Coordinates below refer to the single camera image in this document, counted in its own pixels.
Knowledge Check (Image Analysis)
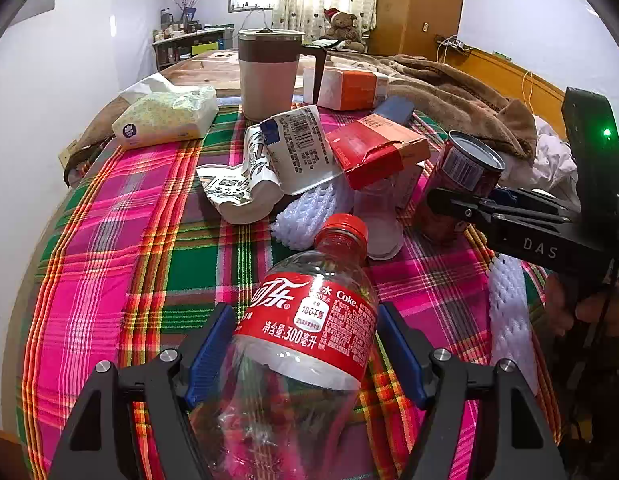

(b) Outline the pink green plaid tablecloth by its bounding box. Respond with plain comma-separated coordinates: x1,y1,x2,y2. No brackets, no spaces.
16,95,563,480

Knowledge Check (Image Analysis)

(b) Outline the large brown-white mug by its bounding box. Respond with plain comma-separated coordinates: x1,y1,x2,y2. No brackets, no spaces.
238,28,327,122

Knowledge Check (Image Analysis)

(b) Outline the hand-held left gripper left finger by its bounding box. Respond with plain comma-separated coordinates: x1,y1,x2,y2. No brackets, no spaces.
48,302,237,480

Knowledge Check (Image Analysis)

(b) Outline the person's right hand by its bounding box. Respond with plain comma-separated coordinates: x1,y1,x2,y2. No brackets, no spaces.
543,270,619,356

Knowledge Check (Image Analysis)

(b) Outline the power strip with cables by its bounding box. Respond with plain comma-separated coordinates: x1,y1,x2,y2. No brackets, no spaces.
436,35,473,53

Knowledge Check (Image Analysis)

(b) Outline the clear red-label cola bottle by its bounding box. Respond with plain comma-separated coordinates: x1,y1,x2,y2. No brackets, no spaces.
189,213,380,480

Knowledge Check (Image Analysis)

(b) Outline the wooden bed headboard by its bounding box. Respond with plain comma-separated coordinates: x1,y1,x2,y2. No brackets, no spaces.
442,45,567,126

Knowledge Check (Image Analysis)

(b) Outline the blue glasses case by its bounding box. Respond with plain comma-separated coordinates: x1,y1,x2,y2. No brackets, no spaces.
373,96,415,126

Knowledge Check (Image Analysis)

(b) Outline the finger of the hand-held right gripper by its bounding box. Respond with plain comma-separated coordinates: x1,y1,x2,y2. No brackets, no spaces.
492,186,583,219
427,186,523,233

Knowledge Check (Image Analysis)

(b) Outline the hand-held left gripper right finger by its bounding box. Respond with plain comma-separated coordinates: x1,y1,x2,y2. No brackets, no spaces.
377,302,570,480

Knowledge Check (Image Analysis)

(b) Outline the red drink can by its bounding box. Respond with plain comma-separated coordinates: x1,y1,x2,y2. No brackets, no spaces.
414,130,506,246

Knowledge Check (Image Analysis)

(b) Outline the white foam fruit net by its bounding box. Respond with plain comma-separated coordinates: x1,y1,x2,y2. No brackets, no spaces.
489,252,533,366
270,180,355,252

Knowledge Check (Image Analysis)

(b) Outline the clear plastic cup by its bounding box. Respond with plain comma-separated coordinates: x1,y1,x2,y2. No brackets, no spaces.
353,175,405,261

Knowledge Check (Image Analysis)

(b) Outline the red cardboard box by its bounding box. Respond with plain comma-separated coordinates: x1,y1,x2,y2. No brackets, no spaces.
325,114,431,191

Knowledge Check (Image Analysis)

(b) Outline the wooden wardrobe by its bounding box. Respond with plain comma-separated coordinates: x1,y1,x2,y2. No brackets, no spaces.
367,0,467,58

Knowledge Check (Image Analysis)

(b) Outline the brown teddy bear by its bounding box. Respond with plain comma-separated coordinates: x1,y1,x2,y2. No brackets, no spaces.
313,8,367,53

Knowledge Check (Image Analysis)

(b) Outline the crumpled printed paper cup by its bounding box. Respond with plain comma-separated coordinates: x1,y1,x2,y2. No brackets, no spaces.
196,125,285,226

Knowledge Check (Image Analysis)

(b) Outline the orange and white box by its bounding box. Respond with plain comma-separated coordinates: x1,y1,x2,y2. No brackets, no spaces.
302,66,390,112

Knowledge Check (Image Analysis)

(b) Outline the white barcode paper cup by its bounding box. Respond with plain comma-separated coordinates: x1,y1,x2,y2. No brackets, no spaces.
259,106,343,196

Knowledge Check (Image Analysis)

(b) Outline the white cloth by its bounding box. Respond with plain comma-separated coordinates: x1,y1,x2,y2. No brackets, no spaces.
532,115,581,198

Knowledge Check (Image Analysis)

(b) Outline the brown fleece blanket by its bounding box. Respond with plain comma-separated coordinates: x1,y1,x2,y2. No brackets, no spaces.
166,49,540,173

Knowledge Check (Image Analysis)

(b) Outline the soft tissue pack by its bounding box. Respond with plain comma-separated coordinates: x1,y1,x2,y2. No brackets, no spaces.
112,72,220,150

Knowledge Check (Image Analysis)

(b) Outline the cluttered desk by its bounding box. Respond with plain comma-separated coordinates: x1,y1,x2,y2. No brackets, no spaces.
152,22,240,72

